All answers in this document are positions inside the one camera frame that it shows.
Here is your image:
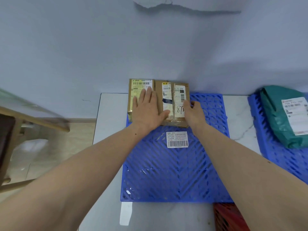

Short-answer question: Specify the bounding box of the person's left hand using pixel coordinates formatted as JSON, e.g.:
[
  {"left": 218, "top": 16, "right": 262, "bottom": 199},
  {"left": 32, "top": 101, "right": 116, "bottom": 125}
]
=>
[{"left": 132, "top": 86, "right": 170, "bottom": 133}]

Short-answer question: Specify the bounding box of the person's right hand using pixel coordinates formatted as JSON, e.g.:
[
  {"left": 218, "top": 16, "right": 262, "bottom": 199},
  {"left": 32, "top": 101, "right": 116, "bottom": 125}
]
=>
[{"left": 183, "top": 99, "right": 207, "bottom": 133}]

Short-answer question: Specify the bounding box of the yellow label cardboard box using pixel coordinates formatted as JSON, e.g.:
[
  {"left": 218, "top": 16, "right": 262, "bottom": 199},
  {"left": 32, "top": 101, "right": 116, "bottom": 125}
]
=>
[{"left": 127, "top": 79, "right": 156, "bottom": 123}]

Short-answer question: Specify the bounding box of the taped brown cardboard box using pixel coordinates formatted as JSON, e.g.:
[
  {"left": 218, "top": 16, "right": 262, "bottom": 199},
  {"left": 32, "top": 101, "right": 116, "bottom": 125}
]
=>
[{"left": 155, "top": 80, "right": 191, "bottom": 128}]

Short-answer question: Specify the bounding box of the blue plastic pallet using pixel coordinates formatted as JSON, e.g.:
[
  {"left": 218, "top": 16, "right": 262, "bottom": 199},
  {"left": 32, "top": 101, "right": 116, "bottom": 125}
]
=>
[
  {"left": 120, "top": 92, "right": 234, "bottom": 203},
  {"left": 248, "top": 92, "right": 308, "bottom": 185}
]

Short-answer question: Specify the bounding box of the teal mailer bag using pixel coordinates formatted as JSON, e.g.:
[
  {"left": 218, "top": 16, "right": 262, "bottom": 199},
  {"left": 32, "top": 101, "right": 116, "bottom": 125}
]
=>
[{"left": 259, "top": 85, "right": 308, "bottom": 150}]

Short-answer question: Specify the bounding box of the red plastic basket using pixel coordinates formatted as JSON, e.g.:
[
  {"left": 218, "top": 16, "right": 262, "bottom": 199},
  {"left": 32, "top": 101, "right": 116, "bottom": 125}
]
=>
[{"left": 213, "top": 202, "right": 251, "bottom": 231}]

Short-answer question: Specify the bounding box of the person's left forearm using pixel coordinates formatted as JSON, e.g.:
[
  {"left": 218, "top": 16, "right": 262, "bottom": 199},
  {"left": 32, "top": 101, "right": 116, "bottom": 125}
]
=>
[{"left": 0, "top": 124, "right": 159, "bottom": 231}]

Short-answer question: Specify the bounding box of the person's right forearm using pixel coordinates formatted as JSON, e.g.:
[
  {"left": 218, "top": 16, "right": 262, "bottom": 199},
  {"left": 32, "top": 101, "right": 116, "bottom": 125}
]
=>
[{"left": 192, "top": 122, "right": 308, "bottom": 231}]

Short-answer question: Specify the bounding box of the white barcode sticker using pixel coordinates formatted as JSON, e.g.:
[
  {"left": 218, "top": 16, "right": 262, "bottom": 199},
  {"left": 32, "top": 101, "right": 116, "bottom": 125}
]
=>
[{"left": 167, "top": 131, "right": 189, "bottom": 149}]

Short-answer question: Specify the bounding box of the wooden chair dark seat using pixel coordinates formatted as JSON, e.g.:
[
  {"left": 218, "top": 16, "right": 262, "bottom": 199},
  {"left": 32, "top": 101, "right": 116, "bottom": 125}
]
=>
[{"left": 0, "top": 89, "right": 70, "bottom": 194}]

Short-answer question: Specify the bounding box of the torn-edge paper wall sign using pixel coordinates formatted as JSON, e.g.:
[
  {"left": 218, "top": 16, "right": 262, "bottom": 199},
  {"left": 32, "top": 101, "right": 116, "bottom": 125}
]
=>
[{"left": 131, "top": 0, "right": 173, "bottom": 9}]

